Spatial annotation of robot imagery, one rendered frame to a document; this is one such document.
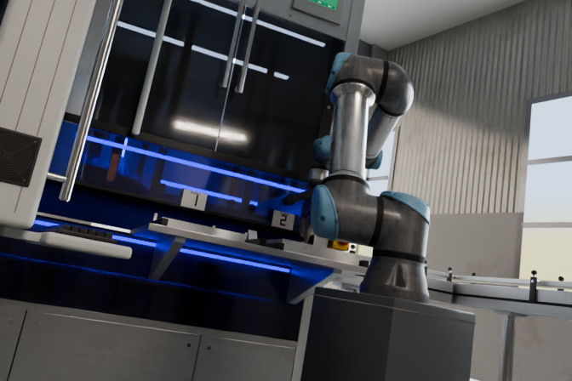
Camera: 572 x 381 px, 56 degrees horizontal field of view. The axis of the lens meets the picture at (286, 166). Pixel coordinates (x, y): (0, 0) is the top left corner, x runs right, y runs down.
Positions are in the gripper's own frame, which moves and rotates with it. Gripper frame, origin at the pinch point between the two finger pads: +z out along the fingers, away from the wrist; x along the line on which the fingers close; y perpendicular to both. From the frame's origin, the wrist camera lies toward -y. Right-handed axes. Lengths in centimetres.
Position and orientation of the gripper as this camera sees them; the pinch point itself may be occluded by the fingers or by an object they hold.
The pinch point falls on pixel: (303, 239)
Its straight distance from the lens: 182.6
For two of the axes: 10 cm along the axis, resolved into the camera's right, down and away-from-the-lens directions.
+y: 9.2, 2.4, 3.2
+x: -3.6, 1.5, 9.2
